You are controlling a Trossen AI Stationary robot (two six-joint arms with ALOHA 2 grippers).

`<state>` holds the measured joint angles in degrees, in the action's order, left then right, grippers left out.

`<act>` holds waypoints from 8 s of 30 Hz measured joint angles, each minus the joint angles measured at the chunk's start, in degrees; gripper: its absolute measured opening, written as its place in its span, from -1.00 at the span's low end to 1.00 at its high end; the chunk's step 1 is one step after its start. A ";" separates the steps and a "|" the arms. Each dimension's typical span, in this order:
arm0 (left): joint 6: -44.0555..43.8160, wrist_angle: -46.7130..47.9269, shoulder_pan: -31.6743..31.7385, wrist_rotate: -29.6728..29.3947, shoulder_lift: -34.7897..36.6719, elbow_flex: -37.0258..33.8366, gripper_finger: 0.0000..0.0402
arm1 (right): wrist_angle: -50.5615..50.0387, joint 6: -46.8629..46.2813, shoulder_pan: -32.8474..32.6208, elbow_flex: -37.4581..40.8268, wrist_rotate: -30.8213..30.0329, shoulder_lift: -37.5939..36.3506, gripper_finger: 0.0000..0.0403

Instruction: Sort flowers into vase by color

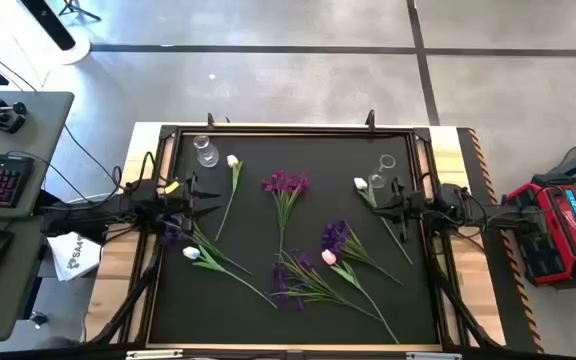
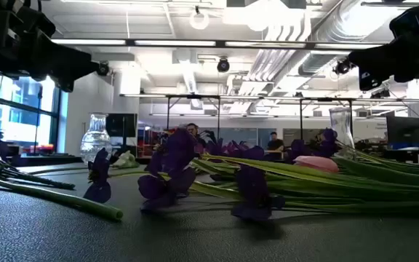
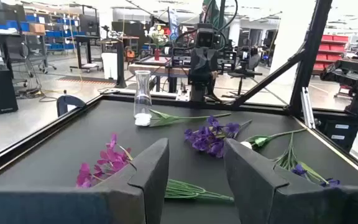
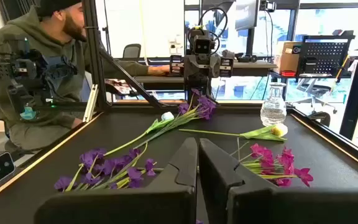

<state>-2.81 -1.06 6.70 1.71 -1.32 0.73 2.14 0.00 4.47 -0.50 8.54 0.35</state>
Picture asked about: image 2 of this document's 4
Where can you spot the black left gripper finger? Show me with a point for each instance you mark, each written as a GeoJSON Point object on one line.
{"type": "Point", "coordinates": [66, 83]}
{"type": "Point", "coordinates": [76, 63]}

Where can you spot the round clear glass vase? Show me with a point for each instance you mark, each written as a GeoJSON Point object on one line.
{"type": "Point", "coordinates": [95, 140]}

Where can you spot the black ceiling spotlight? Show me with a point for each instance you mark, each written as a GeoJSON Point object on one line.
{"type": "Point", "coordinates": [223, 66]}
{"type": "Point", "coordinates": [103, 69]}
{"type": "Point", "coordinates": [342, 67]}

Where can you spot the pale pink artificial tulip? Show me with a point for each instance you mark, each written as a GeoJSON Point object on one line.
{"type": "Point", "coordinates": [126, 160]}

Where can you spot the tall clear glass vase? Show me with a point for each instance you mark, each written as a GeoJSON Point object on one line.
{"type": "Point", "coordinates": [340, 123]}

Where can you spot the large window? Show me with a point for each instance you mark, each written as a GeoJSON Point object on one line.
{"type": "Point", "coordinates": [24, 120]}

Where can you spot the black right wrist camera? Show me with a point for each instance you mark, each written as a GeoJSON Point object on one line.
{"type": "Point", "coordinates": [409, 18]}

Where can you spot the person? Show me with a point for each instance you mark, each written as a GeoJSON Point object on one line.
{"type": "Point", "coordinates": [193, 130]}
{"type": "Point", "coordinates": [275, 143]}

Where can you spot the dark computer monitor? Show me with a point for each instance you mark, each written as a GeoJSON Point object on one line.
{"type": "Point", "coordinates": [402, 130]}
{"type": "Point", "coordinates": [121, 125]}

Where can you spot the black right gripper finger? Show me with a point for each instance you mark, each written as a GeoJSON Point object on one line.
{"type": "Point", "coordinates": [375, 58]}
{"type": "Point", "coordinates": [369, 80]}

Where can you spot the black metal frame stand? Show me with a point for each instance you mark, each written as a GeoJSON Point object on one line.
{"type": "Point", "coordinates": [301, 120]}
{"type": "Point", "coordinates": [168, 116]}

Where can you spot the white artificial tulip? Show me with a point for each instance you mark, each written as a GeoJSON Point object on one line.
{"type": "Point", "coordinates": [49, 196]}

